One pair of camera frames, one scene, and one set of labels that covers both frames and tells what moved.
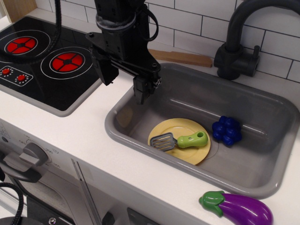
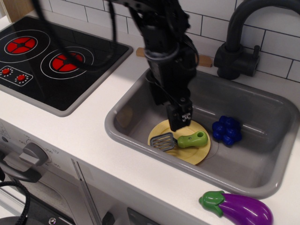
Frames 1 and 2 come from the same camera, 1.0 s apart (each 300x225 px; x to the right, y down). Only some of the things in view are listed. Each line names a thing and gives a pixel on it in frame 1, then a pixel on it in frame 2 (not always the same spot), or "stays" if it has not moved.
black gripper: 128,48 to 172,67
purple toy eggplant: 236,209 stays
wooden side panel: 18,9 stays
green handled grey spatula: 167,141 stays
